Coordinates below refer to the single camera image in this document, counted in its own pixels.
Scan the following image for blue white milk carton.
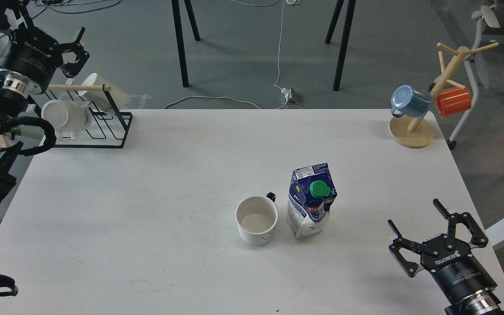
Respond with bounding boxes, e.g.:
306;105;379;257
287;163;337;239

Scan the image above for orange mug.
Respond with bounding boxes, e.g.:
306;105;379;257
435;87;472;118

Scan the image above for black table legs left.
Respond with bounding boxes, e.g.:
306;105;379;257
171;0;201;88

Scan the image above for wooden mug tree stand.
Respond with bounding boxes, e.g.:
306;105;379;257
388;42;499;149

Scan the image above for black table legs right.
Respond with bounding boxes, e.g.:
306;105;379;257
325;0;357;91

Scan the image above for white mug on rack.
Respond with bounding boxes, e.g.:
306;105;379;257
42;100;93;141

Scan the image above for blue mug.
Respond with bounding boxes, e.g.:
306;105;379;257
390;84;432;119

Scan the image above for white smiley face mug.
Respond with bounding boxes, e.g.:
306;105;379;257
235;192;278;246

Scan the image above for black wire cup rack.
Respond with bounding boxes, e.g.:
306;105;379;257
47;79;133;149

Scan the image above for white power adapter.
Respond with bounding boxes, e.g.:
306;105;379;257
280;87;302;105

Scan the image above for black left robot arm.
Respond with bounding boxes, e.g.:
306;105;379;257
0;0;90;203

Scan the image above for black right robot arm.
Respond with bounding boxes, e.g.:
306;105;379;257
388;199;504;315

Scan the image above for black table legs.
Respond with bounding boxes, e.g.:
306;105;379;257
325;0;357;91
171;0;201;88

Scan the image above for white power cable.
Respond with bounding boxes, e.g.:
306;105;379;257
164;0;301;109

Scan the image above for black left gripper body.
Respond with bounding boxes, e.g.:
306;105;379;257
0;28;65;95

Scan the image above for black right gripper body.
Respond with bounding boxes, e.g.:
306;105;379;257
420;234;497;305

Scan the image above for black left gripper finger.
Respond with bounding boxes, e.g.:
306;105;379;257
0;0;38;42
58;27;90;78

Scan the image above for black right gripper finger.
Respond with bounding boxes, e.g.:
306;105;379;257
433;199;489;249
387;219;430;278

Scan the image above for grey office chair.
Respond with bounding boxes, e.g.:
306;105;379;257
447;0;504;161

